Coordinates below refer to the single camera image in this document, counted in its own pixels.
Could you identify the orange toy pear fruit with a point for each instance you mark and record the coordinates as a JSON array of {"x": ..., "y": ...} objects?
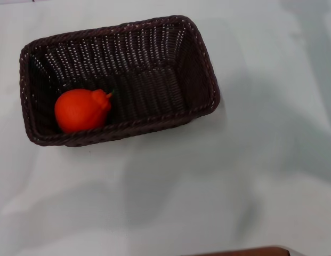
[{"x": 80, "y": 112}]

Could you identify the brown wooden edge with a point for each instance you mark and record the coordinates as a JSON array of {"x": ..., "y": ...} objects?
[{"x": 248, "y": 252}]

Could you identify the dark brown woven basket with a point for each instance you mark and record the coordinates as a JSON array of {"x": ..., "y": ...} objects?
[{"x": 144, "y": 80}]

